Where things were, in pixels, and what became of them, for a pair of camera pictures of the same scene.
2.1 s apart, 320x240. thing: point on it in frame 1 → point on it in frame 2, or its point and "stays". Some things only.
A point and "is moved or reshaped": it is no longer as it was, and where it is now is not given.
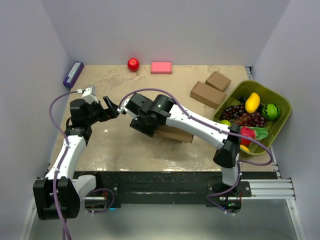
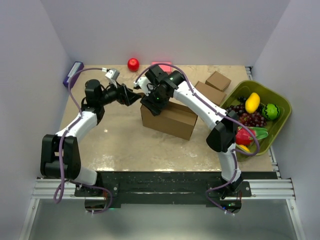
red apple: [133, 64] stays
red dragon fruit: [254, 133] stays
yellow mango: [252, 102] stays
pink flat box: [161, 68] stays
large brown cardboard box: [170, 132] is moved or reshaped
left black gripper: [106, 114] → [125, 96]
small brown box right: [218, 81] stays
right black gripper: [137, 124] → [148, 101]
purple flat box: [73, 74] stays
